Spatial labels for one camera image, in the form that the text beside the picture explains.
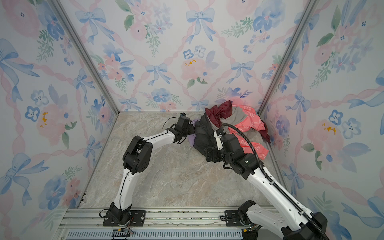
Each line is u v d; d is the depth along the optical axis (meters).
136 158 0.59
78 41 0.80
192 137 1.00
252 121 1.06
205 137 0.98
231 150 0.54
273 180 0.45
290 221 0.40
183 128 0.82
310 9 0.69
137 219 0.74
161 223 0.73
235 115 0.97
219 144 0.65
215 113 1.00
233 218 0.73
